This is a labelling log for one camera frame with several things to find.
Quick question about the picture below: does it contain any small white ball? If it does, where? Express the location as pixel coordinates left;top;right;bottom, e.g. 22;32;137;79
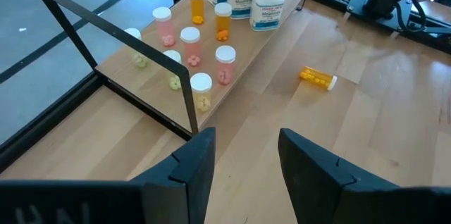
180;26;204;67

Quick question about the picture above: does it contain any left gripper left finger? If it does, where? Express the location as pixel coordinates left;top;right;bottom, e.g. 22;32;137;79
130;127;216;224

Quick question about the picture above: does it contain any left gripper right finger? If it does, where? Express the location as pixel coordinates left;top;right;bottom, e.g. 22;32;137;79
278;127;401;224

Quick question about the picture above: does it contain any pink pill bottle white cap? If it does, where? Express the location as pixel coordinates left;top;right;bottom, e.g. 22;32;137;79
152;6;177;48
215;45;237;86

